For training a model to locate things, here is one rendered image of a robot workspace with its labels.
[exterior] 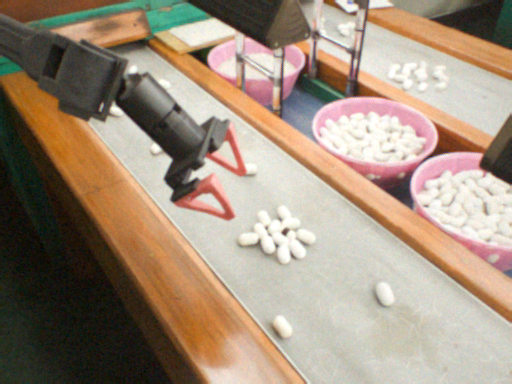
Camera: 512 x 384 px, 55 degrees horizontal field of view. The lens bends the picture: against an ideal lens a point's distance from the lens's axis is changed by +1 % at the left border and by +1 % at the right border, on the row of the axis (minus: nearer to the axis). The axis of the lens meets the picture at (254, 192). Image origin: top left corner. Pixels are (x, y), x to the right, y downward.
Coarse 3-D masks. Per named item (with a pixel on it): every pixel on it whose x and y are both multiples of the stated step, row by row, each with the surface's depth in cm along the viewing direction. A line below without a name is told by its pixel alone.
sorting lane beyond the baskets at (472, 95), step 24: (336, 24) 159; (336, 48) 145; (384, 48) 144; (408, 48) 144; (432, 48) 144; (384, 72) 133; (432, 72) 132; (456, 72) 132; (480, 72) 132; (432, 96) 122; (456, 96) 122; (480, 96) 122; (504, 96) 122; (480, 120) 114; (504, 120) 114
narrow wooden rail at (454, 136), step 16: (256, 48) 156; (304, 48) 139; (304, 64) 139; (320, 64) 133; (336, 64) 131; (336, 80) 130; (368, 80) 124; (368, 96) 123; (384, 96) 118; (400, 96) 117; (432, 112) 112; (448, 128) 107; (464, 128) 106; (448, 144) 108; (464, 144) 105; (480, 144) 102
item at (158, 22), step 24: (312, 0) 176; (168, 24) 146; (120, 48) 145; (0, 72) 126; (0, 96) 129; (0, 120) 132; (0, 144) 161; (24, 168) 147; (24, 192) 152; (48, 216) 161; (48, 240) 166
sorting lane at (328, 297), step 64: (128, 64) 136; (128, 128) 111; (256, 192) 94; (320, 192) 94; (256, 256) 81; (320, 256) 81; (384, 256) 81; (256, 320) 71; (320, 320) 71; (384, 320) 71; (448, 320) 71
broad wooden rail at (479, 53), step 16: (336, 0) 169; (368, 16) 159; (384, 16) 157; (400, 16) 157; (416, 16) 157; (400, 32) 151; (416, 32) 147; (432, 32) 147; (448, 32) 147; (448, 48) 140; (464, 48) 138; (480, 48) 138; (496, 48) 138; (480, 64) 133; (496, 64) 130
